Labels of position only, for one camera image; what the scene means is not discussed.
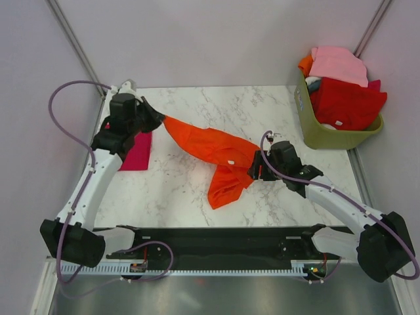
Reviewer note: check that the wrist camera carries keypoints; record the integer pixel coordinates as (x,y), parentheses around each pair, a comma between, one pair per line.
(273,138)
(128,86)

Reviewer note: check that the magenta garment in basket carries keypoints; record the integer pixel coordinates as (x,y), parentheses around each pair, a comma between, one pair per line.
(375,85)

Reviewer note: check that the aluminium frame post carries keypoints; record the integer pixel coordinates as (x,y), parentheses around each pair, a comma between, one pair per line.
(72,39)
(372,27)

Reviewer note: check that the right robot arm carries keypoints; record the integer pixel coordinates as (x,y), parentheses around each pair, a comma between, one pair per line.
(380,243)

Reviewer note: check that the magenta t shirt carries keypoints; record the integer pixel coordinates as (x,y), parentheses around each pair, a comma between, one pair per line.
(139,155)

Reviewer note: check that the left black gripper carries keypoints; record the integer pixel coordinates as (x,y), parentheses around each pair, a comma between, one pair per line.
(156,118)

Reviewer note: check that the right aluminium rail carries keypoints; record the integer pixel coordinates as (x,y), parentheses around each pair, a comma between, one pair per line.
(360,177)

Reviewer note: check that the white slotted cable duct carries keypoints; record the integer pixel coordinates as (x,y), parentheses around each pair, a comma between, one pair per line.
(114,267)

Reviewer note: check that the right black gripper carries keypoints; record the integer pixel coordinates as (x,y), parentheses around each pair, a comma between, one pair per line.
(258,160)

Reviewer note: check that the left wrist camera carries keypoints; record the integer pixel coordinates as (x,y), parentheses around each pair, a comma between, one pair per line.
(128,86)

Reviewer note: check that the pink t shirt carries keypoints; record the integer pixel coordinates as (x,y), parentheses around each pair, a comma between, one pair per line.
(338,63)

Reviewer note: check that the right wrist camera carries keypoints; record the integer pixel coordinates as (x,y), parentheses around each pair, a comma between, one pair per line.
(273,138)

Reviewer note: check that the teal garment in basket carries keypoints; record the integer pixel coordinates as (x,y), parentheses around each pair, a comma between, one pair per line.
(314,86)

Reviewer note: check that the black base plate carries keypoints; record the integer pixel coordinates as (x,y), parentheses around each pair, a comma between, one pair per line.
(245,248)

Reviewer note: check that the orange garment in basket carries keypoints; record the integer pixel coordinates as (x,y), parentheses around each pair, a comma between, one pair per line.
(305,65)

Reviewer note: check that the left aluminium frame post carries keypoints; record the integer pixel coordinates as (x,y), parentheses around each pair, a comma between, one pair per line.
(72,39)

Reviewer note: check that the white garment in basket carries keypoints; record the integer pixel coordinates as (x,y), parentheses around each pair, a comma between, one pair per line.
(311,79)

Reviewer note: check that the right aluminium frame post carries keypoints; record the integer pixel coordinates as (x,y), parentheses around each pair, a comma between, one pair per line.
(372,27)

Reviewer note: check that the olive green laundry basket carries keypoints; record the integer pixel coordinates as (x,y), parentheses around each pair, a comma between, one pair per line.
(316,136)

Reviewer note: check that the orange t shirt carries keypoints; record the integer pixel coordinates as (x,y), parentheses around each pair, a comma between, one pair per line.
(232,156)

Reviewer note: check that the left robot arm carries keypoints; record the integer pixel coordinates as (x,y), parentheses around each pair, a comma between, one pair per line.
(70,236)

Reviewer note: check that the red t shirt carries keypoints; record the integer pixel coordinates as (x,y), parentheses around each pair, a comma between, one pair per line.
(346,106)

